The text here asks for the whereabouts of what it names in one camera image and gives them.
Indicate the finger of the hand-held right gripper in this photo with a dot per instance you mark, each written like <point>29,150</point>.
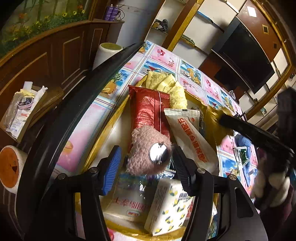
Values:
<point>249,133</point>

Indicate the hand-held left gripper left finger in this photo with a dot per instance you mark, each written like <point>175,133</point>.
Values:
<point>113,169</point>

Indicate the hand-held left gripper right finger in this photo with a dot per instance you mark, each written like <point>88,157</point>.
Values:
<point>183,171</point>

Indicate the white packet with red print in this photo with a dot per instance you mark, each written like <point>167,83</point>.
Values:
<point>192,141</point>

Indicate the pink fuzzy plush item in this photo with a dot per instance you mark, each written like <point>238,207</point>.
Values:
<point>141,148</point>

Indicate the lemon print tissue pack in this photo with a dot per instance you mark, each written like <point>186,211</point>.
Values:
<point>166,208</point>

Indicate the gold cardboard box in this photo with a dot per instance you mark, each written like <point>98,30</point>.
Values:
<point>210,120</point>

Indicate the person's right hand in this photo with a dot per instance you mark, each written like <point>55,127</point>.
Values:
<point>279,190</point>

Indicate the blue towel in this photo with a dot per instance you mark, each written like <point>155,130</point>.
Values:
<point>242,141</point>

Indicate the green and white packet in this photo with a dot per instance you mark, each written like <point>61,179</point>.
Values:
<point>241,156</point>

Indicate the clear packet white contents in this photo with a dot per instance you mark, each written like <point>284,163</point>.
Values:
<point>129,199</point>

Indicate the brown speckled fuzzy item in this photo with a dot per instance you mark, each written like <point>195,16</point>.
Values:
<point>200,120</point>

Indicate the red foil packet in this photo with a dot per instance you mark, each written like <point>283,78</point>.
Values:
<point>148,109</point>

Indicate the black television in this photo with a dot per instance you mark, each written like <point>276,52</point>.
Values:
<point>247,53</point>

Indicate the yellow towel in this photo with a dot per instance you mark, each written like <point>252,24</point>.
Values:
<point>166,85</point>

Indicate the white roll orange end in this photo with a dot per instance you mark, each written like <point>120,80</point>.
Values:
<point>10,166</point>

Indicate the cardboard box of sundries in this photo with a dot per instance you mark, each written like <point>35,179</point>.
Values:
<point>20,109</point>

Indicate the cream cylinder roll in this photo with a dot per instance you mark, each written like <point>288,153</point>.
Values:
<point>107,54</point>

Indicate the wooden cabinet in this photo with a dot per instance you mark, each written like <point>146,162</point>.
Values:
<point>57,51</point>

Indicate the dark item on shelf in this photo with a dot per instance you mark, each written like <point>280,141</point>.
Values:
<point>160,24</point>

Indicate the purple spray can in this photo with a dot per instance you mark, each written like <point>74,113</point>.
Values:
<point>116,12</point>
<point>108,12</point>

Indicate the yellow framed wall shelf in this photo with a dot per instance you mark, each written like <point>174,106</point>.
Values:
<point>185,23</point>

